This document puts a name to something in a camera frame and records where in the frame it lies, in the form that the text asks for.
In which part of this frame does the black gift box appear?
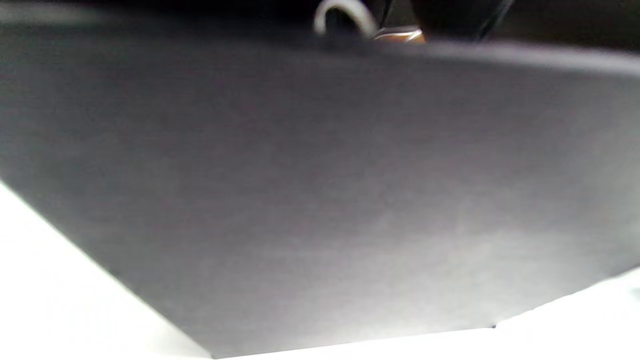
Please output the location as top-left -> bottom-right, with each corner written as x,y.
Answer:
0,20 -> 640,360

